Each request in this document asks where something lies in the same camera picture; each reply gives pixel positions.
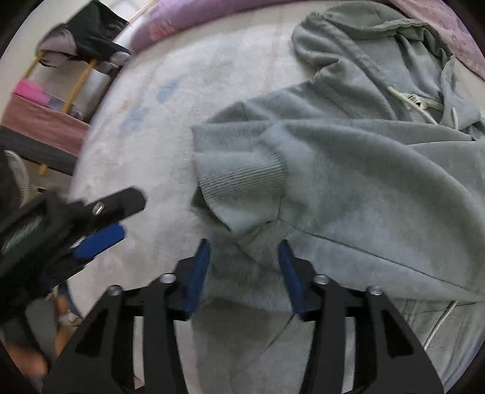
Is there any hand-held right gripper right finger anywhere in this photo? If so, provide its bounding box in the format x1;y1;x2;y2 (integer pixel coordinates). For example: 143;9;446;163
278;239;445;394

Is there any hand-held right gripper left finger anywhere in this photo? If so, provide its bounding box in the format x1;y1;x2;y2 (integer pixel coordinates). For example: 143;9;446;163
42;239;212;394

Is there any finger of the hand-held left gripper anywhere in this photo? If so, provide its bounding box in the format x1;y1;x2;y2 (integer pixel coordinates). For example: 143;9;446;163
45;223;126;283
76;187;147;229

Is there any grey hoodie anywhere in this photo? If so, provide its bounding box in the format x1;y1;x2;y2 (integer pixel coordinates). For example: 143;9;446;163
189;0;485;394

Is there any wooden clothes rack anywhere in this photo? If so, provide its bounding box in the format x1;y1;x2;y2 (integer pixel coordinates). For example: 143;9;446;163
25;0;158;177

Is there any person's left hand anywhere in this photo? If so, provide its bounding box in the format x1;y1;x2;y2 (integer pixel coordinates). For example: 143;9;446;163
5;343;50;380

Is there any white electric fan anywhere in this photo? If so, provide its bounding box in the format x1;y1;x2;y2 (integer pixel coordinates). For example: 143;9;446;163
3;149;31;208

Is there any white floral bed sheet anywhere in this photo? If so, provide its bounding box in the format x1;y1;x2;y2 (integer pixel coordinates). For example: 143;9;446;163
68;5;485;387

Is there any mauve grey striped cover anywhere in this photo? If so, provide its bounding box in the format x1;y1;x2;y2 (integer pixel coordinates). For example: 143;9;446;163
0;95;92;175

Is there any pink box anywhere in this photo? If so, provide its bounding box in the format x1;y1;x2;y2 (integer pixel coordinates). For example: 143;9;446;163
13;78;51;107

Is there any lavender grey garment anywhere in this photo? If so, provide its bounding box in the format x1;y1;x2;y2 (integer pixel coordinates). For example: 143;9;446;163
36;25;131;76

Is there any black garment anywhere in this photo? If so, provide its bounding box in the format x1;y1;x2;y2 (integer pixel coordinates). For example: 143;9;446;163
68;0;131;63

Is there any purple floral quilt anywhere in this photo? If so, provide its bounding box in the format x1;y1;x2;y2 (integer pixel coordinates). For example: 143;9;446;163
131;0;485;80

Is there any white cable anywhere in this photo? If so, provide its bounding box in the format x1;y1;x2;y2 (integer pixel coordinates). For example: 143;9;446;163
422;299;459;351

